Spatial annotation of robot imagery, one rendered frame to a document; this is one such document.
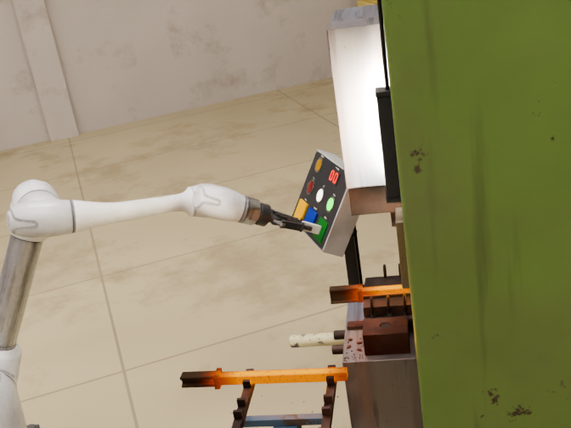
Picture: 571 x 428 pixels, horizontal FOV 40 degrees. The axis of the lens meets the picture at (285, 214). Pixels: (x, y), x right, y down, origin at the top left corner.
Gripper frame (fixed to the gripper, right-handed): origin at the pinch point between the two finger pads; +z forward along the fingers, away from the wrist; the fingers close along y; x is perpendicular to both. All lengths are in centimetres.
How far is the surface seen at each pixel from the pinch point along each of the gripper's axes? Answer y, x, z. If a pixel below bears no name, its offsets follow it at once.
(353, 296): 46.0, -5.0, -1.6
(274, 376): 70, -22, -28
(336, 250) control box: 7.1, -3.4, 8.7
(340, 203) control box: 6.4, 12.1, 3.8
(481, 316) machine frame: 103, 16, -5
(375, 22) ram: 62, 66, -33
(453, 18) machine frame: 102, 70, -38
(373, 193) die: 56, 27, -14
